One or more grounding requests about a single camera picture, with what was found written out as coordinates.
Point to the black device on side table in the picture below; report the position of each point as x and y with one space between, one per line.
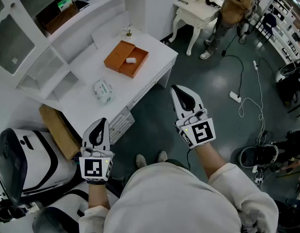
212 3

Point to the dark blue chair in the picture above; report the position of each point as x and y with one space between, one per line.
269 23

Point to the black tablet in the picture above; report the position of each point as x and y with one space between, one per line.
82 5

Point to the green tissue pack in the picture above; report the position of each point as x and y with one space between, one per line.
65 4

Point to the brown cardboard box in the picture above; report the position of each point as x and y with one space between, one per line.
61 21

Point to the person's shoe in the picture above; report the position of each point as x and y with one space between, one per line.
162 156
141 161

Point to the orange box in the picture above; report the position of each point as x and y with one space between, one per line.
117 57

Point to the white and black headset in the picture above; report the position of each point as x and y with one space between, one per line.
258 155

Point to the white and black robot shell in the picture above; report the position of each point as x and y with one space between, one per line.
40 161

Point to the white desk with drawers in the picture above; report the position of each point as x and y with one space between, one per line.
140 86

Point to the white ornate side table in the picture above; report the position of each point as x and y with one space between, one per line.
198 11

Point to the white power strip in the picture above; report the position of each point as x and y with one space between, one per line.
235 97

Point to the flat brown cardboard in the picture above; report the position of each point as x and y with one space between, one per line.
60 132

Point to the person's right forearm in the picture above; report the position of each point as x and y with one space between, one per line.
209 160

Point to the white display shelves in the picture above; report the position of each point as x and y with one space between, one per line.
288 25

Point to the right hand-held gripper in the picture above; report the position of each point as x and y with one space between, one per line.
200 130

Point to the white shelf unit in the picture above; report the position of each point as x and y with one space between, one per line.
67 42

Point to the white tissue packet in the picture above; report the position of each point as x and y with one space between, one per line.
104 92

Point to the white glass cabinet door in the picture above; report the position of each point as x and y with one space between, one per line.
11 40

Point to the small plant ornament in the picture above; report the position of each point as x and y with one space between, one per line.
128 31

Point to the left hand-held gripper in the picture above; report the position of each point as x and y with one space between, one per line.
94 167

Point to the small white item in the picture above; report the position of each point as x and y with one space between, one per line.
131 60

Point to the white and black robot part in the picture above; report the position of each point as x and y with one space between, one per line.
67 210

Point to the eyeglasses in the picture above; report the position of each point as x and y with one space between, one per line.
183 1

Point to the person's left shoe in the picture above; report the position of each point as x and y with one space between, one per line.
141 161

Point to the black chair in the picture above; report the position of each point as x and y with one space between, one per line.
290 81

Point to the person's white sweater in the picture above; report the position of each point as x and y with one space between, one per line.
169 203

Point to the person's left forearm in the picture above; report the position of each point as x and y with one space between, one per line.
99 194

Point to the person's right shoe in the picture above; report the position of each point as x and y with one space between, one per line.
162 156

